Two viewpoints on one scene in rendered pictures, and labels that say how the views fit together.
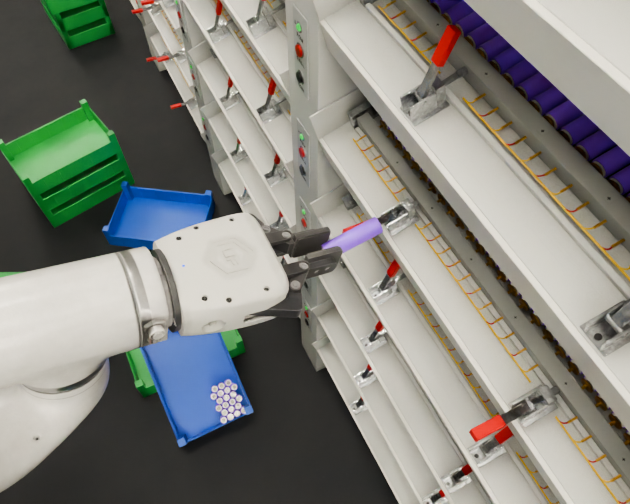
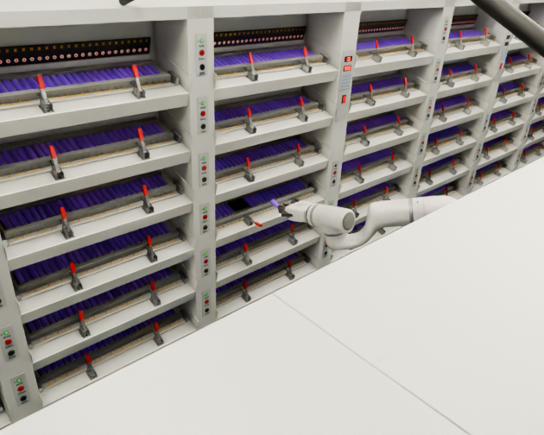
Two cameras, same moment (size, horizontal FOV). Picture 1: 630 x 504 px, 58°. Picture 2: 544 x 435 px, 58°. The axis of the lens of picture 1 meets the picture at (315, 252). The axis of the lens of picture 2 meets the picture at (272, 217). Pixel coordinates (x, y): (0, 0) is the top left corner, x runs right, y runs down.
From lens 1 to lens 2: 1.83 m
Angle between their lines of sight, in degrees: 75
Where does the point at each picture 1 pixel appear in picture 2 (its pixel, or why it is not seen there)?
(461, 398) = (279, 246)
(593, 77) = (287, 129)
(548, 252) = (285, 167)
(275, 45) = (164, 253)
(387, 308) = (252, 261)
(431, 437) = (278, 282)
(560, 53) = (281, 132)
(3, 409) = (351, 236)
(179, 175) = not seen: outside the picture
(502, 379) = not seen: hidden behind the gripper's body
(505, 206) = (275, 171)
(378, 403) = not seen: hidden behind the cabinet
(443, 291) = (269, 216)
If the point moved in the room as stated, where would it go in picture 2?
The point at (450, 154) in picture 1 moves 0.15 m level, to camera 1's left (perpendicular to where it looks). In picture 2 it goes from (262, 177) to (273, 192)
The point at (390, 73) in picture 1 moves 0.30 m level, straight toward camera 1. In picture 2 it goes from (237, 183) to (316, 183)
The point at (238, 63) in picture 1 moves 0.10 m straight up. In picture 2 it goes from (112, 319) to (110, 297)
